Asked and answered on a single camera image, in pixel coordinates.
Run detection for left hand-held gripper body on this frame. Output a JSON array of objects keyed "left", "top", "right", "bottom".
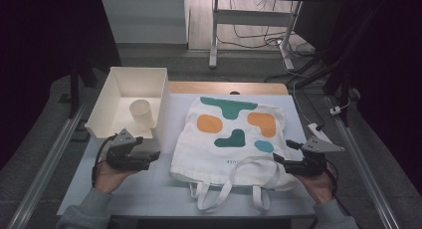
[{"left": 105, "top": 128, "right": 151, "bottom": 172}]

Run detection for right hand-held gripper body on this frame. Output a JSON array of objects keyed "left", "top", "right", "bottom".
[{"left": 285, "top": 136, "right": 345, "bottom": 177}]

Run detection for white cup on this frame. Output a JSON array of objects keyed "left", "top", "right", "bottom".
[{"left": 128, "top": 99, "right": 156, "bottom": 130}]

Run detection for white storage box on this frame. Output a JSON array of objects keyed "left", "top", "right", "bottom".
[{"left": 84, "top": 67, "right": 172, "bottom": 153}]

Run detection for white tote bag coloured patches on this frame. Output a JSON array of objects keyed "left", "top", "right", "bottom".
[{"left": 169, "top": 96, "right": 299, "bottom": 213}]

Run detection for person's left hand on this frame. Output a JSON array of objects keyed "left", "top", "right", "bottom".
[{"left": 94, "top": 160, "right": 134, "bottom": 194}]

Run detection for person's right hand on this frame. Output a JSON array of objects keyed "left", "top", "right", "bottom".
[{"left": 295, "top": 164, "right": 334, "bottom": 205}]

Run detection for small white connector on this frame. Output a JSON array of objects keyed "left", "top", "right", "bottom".
[{"left": 328, "top": 99, "right": 352, "bottom": 116}]

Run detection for black stand legs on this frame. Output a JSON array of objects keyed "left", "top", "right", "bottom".
[{"left": 292, "top": 49, "right": 362, "bottom": 127}]

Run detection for dark curtain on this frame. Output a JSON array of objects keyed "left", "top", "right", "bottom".
[
  {"left": 341, "top": 0, "right": 422, "bottom": 194},
  {"left": 0, "top": 0, "right": 121, "bottom": 170}
]

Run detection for white cabinet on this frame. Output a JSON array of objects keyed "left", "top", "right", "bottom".
[{"left": 100, "top": 0, "right": 190, "bottom": 45}]

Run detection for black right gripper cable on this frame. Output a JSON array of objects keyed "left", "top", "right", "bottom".
[{"left": 326, "top": 159, "right": 353, "bottom": 218}]

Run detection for black power strip cable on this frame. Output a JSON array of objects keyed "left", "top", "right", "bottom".
[{"left": 292, "top": 86, "right": 325, "bottom": 131}]

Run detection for aluminium rail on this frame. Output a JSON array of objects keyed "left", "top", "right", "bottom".
[
  {"left": 6, "top": 103, "right": 89, "bottom": 229},
  {"left": 326, "top": 96, "right": 401, "bottom": 229}
]

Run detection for black stand post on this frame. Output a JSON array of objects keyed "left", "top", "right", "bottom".
[{"left": 68, "top": 56, "right": 99, "bottom": 118}]

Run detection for tangle of black cables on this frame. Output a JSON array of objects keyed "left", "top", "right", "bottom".
[{"left": 217, "top": 0, "right": 316, "bottom": 58}]

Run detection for white desk frame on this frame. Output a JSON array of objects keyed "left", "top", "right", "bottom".
[{"left": 208, "top": 0, "right": 304, "bottom": 71}]

